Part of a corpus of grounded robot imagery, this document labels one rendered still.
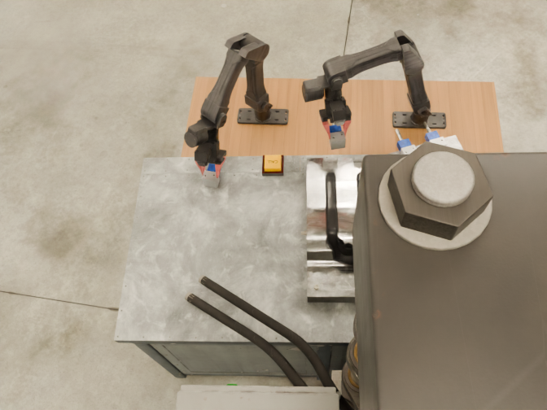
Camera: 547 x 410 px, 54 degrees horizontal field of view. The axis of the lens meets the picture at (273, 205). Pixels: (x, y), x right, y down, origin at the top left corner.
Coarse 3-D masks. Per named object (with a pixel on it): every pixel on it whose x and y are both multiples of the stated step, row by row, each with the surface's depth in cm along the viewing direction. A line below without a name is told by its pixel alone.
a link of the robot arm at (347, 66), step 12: (396, 36) 166; (408, 36) 171; (372, 48) 168; (384, 48) 166; (396, 48) 165; (408, 48) 164; (336, 60) 169; (348, 60) 168; (360, 60) 167; (372, 60) 167; (384, 60) 168; (396, 60) 168; (408, 60) 167; (420, 60) 168; (336, 72) 167; (348, 72) 168; (360, 72) 171; (408, 72) 172
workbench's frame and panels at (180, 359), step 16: (160, 352) 200; (176, 352) 201; (192, 352) 200; (208, 352) 200; (224, 352) 199; (240, 352) 198; (256, 352) 197; (288, 352) 196; (320, 352) 191; (336, 352) 193; (176, 368) 226; (192, 368) 227; (208, 368) 226; (224, 368) 225; (240, 368) 224; (256, 368) 223; (272, 368) 222; (304, 368) 220; (336, 368) 217
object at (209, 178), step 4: (208, 164) 198; (212, 164) 198; (208, 168) 197; (212, 168) 197; (204, 172) 195; (208, 172) 195; (212, 172) 195; (204, 176) 195; (208, 176) 194; (212, 176) 194; (216, 176) 194; (204, 180) 195; (208, 180) 194; (212, 180) 194; (216, 180) 195; (204, 184) 198; (208, 184) 197; (212, 184) 196; (216, 184) 196
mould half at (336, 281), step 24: (312, 168) 189; (336, 168) 188; (360, 168) 187; (312, 192) 185; (312, 216) 179; (312, 240) 171; (312, 264) 175; (336, 264) 175; (312, 288) 172; (336, 288) 171
